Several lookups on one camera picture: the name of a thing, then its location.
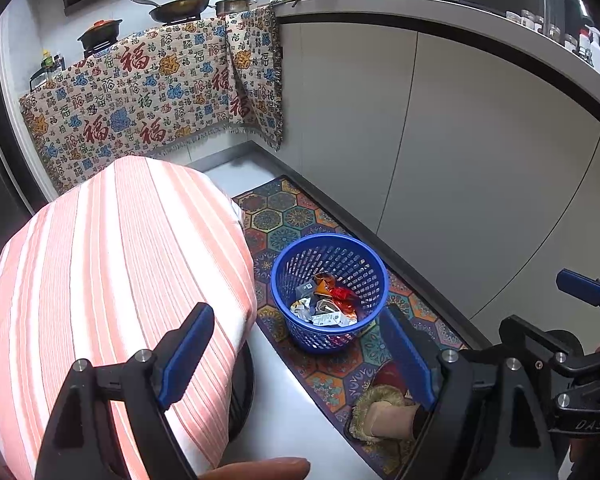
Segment trash pile in basket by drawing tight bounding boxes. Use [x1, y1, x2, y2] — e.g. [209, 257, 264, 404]
[289, 272, 361, 328]

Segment black clay pot red lid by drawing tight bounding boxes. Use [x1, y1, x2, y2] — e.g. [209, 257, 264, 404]
[78, 20, 122, 58]

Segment blue plastic trash basket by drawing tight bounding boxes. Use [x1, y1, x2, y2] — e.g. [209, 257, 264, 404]
[271, 233, 389, 354]

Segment black wok pan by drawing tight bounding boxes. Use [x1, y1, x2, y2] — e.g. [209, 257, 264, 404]
[131, 0, 210, 24]

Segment right hand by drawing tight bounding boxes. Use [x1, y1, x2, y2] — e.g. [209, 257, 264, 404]
[568, 437, 600, 479]

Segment patterned fabric cabinet cover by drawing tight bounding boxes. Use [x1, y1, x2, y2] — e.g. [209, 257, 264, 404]
[20, 6, 284, 194]

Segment pink striped tablecloth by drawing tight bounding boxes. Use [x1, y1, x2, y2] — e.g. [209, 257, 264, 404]
[0, 156, 257, 479]

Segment fuzzy slipper foot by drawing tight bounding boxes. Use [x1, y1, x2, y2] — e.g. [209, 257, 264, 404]
[347, 361, 429, 444]

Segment steel cooking pot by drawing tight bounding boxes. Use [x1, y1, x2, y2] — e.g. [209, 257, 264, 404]
[212, 0, 257, 18]

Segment left hand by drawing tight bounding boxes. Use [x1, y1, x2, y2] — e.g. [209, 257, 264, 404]
[199, 457, 311, 480]

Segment steel faucet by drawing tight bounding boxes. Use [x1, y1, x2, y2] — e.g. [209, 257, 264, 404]
[542, 0, 564, 38]

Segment grey kitchen counter cabinets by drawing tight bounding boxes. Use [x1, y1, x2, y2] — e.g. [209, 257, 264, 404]
[275, 0, 600, 351]

